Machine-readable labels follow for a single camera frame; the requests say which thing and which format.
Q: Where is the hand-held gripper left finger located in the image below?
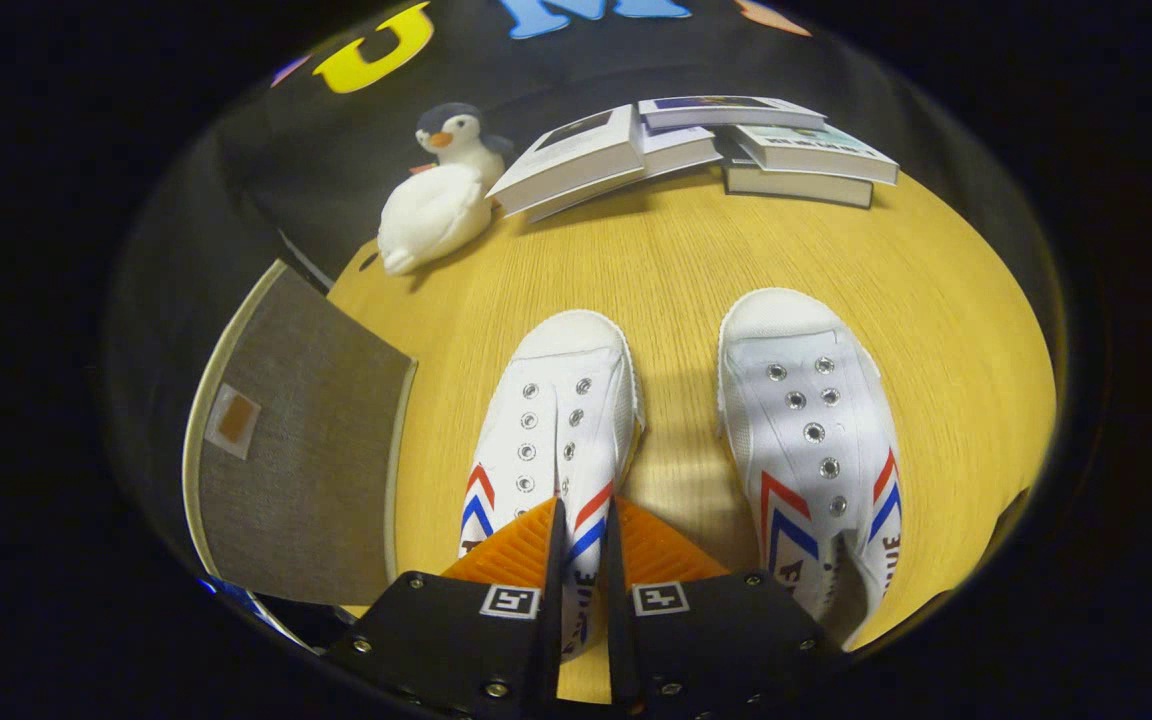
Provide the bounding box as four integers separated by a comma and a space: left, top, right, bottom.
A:
326, 497, 569, 720

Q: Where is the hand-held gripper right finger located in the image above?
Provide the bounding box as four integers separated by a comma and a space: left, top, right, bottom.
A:
601, 497, 842, 720

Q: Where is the white canvas shoe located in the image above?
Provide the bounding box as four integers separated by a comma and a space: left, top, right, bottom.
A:
716, 288, 904, 651
457, 309, 645, 661

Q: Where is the grey fabric storage box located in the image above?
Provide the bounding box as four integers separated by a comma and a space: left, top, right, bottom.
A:
181, 258, 419, 608

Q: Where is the white penguin plush toy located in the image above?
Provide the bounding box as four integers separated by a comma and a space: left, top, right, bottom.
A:
377, 102, 515, 277

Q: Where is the plain white book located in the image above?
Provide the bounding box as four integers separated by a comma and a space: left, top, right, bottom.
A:
526, 125, 725, 223

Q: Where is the white book teal cover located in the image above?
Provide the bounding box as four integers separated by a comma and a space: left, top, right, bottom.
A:
733, 123, 900, 186

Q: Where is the white book blue cover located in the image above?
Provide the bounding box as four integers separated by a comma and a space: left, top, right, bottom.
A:
637, 95, 827, 132

